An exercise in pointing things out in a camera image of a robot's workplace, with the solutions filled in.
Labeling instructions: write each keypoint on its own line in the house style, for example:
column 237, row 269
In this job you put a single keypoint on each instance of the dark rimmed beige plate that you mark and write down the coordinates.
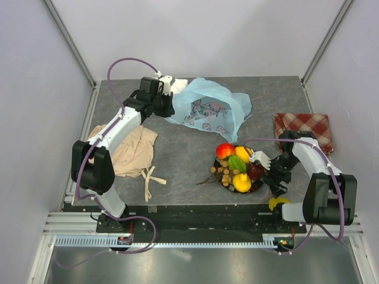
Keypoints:
column 256, row 184

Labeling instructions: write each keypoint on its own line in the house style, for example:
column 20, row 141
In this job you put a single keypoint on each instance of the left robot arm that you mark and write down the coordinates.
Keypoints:
column 92, row 168

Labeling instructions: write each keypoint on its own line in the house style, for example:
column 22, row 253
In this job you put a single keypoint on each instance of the red yellow fake peach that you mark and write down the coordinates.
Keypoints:
column 225, row 150

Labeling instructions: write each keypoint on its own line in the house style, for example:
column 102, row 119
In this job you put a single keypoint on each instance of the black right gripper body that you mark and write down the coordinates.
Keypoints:
column 280, row 169

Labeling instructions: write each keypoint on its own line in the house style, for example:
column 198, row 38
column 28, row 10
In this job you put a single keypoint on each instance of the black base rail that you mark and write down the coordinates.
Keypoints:
column 252, row 219

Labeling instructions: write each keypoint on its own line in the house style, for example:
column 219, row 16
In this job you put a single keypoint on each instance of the white slotted cable duct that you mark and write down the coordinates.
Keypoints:
column 117, row 242

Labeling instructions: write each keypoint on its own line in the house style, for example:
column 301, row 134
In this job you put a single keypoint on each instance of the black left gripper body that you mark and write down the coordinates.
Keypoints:
column 162, row 105

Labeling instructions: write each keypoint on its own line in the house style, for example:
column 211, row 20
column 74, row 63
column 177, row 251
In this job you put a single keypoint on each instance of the beige crumpled cloth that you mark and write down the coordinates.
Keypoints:
column 133, row 157

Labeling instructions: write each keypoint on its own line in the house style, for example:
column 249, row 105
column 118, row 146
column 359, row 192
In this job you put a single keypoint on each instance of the red plaid cloth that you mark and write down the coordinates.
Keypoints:
column 318, row 124

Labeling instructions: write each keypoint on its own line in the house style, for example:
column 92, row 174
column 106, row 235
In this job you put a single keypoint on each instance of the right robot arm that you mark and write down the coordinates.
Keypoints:
column 330, row 196

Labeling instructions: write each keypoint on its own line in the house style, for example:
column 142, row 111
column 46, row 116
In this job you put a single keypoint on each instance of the yellow fake pear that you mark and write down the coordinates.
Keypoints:
column 242, row 182

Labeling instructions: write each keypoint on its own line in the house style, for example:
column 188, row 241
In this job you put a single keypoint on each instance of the white folded cloth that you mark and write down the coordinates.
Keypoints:
column 178, row 85

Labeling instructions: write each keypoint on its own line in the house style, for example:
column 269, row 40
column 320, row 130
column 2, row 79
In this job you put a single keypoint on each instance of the light blue plastic bag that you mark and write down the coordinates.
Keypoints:
column 207, row 106

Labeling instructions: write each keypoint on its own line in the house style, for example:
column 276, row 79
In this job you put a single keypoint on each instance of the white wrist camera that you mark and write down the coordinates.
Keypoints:
column 167, row 82
column 261, row 158

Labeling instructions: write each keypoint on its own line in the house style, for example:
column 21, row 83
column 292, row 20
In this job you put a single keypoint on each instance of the yellow fake berry bunch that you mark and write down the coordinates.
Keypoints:
column 222, row 173

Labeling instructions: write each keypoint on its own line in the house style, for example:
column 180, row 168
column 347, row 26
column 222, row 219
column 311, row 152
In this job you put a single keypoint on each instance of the yellow fake lemon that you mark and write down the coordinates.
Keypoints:
column 243, row 153

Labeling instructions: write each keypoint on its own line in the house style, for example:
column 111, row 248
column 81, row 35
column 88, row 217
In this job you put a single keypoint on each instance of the dark red fake apple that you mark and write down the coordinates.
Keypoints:
column 255, row 171

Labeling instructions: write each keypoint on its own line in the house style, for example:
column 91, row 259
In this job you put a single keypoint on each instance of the yellow fake star fruit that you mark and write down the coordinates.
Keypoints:
column 273, row 202

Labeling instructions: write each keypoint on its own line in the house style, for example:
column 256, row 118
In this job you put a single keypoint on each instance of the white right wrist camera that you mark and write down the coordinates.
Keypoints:
column 261, row 158

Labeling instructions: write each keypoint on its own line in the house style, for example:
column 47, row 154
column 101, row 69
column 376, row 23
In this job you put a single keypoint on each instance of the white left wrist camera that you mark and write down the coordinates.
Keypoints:
column 167, row 82

